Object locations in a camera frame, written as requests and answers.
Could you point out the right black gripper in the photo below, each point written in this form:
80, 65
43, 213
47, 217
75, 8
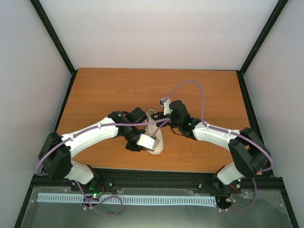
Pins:
160, 116

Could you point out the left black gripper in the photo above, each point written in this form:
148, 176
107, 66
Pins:
129, 147

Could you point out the white shoelace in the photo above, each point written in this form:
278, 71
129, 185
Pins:
152, 130

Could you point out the white sneaker shoe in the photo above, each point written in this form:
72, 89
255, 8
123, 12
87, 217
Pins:
159, 142

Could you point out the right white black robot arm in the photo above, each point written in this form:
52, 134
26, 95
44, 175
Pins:
248, 152

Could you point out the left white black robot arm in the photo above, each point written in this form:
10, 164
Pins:
56, 155

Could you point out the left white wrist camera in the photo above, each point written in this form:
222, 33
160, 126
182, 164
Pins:
146, 142

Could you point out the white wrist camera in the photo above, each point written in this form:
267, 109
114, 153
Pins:
165, 104
146, 142

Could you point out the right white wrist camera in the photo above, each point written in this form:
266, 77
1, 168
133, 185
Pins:
165, 104

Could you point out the light blue slotted cable duct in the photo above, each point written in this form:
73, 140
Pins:
130, 200

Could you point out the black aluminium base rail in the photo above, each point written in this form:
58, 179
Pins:
205, 183

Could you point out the right black frame post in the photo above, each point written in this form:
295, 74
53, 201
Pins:
280, 5

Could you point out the black frame post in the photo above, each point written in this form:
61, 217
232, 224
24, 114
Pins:
280, 5
52, 34

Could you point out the left black frame post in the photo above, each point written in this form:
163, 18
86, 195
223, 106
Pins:
52, 34

